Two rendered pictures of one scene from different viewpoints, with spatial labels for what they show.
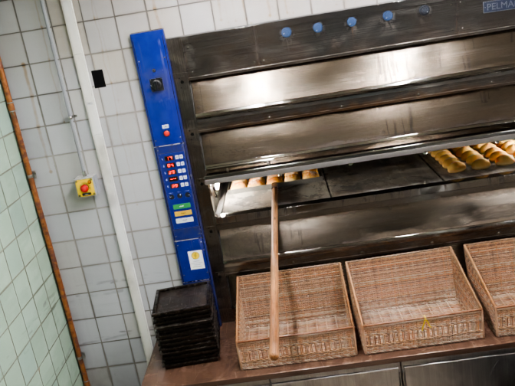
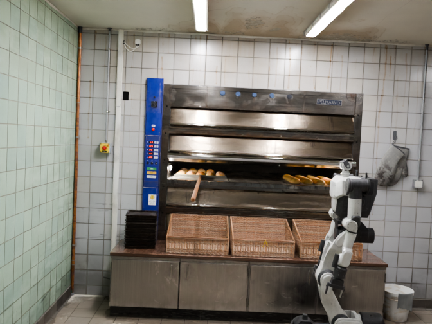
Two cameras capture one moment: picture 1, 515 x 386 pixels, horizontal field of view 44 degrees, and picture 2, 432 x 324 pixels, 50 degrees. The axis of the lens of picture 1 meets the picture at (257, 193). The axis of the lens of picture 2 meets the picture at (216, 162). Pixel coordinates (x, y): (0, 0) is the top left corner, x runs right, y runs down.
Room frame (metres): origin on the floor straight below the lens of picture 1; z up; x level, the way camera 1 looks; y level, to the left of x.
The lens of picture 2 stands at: (-1.46, 0.15, 1.61)
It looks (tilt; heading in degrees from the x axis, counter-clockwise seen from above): 3 degrees down; 355
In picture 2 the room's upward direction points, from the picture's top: 3 degrees clockwise
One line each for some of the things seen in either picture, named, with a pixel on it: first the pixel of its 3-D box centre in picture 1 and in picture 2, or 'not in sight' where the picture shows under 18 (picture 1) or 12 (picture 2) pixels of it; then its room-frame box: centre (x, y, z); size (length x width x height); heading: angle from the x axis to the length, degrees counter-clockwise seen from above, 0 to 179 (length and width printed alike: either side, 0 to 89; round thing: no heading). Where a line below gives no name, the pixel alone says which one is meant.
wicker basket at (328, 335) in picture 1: (293, 313); (198, 233); (2.82, -0.08, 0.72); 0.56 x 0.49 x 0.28; 86
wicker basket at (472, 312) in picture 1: (410, 297); (260, 236); (2.78, -0.65, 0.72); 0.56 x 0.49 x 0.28; 87
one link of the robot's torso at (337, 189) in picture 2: not in sight; (352, 195); (1.88, -1.15, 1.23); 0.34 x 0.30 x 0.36; 173
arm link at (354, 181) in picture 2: not in sight; (357, 188); (1.67, -1.10, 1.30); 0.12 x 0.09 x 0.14; 83
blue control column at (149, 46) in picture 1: (207, 190); (161, 180); (4.04, 0.33, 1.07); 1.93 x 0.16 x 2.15; 176
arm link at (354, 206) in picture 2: not in sight; (352, 213); (1.68, -1.08, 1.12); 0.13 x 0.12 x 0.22; 175
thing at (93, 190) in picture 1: (86, 185); (105, 148); (3.10, 0.84, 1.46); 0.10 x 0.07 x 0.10; 86
